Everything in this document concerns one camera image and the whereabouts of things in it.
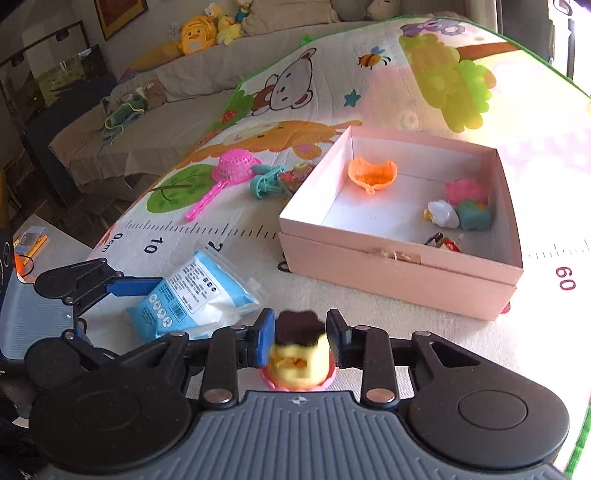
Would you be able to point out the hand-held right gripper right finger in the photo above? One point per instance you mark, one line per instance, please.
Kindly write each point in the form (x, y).
(334, 334)

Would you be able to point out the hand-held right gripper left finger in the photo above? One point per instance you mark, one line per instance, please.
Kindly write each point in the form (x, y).
(266, 334)

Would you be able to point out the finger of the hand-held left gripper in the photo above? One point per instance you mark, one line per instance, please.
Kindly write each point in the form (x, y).
(134, 287)
(55, 357)

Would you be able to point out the toy pudding with pink cup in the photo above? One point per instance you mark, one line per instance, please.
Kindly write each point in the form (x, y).
(298, 355)

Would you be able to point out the blue and white packet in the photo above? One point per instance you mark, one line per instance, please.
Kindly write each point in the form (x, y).
(198, 295)

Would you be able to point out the pink cardboard box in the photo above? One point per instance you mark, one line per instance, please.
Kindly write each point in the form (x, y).
(392, 272)

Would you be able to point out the pink toy strainer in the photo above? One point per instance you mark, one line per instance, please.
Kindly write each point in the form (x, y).
(233, 167)

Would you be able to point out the orange and blue book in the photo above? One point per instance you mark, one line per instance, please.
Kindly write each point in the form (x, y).
(30, 241)

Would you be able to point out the red and black small item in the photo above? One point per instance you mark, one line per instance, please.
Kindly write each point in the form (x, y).
(443, 242)

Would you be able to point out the teal plastic toy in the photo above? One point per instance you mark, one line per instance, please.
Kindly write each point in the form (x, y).
(265, 184)

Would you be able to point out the colourful patterned toy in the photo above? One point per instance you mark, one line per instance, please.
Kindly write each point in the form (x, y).
(295, 177)

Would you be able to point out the white animal toy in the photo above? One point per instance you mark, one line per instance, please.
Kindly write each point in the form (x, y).
(442, 213)

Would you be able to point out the orange toy bowl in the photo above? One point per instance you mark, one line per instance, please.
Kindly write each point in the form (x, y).
(371, 174)

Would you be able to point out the green knitted cloth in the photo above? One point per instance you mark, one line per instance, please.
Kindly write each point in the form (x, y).
(123, 110)

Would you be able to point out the teal animal toy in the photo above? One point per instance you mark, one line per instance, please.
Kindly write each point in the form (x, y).
(475, 214)

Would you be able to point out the pink animal toy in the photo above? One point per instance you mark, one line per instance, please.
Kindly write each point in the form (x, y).
(464, 190)

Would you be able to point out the glass fish tank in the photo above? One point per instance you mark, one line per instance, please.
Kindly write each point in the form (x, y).
(51, 78)

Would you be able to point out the yellow long plush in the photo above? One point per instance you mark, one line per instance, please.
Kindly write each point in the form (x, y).
(157, 55)

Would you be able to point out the yellow duck plush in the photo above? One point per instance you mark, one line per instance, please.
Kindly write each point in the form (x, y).
(197, 36)

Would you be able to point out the cartoon printed play mat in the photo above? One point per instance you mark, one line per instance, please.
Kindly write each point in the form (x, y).
(415, 78)

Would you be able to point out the small yellow plush toy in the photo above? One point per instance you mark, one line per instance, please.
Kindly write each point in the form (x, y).
(221, 23)

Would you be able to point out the small doll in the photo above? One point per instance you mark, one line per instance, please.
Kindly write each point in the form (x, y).
(242, 10)

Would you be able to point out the beige cushion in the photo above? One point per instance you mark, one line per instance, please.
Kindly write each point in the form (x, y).
(286, 16)

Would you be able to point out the framed wall picture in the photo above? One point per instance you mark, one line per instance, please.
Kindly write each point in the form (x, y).
(120, 16)

